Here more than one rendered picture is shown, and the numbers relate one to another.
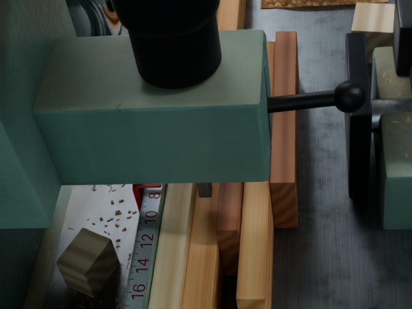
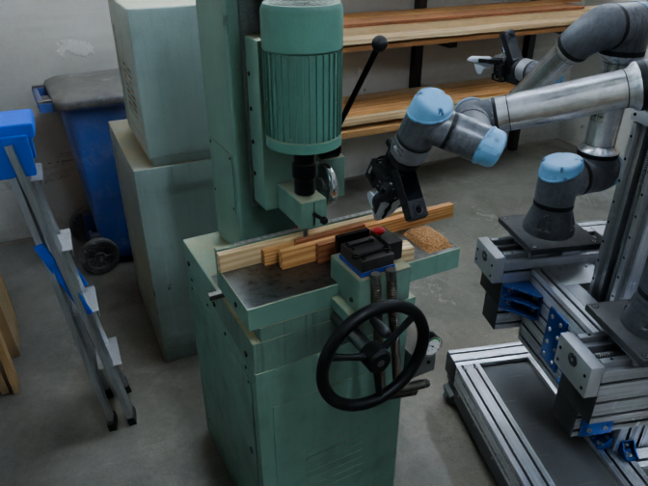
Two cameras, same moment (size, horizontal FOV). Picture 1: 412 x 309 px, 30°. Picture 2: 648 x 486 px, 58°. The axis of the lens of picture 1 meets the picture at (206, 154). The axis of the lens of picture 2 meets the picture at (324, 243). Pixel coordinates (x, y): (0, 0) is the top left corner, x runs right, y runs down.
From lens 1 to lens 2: 1.15 m
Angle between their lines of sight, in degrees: 42
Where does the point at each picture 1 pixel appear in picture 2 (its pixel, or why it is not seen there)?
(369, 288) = (309, 279)
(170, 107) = (291, 196)
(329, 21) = not seen: hidden behind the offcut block
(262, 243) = (297, 248)
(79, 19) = (327, 188)
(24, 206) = (263, 201)
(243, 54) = (314, 198)
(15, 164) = (264, 188)
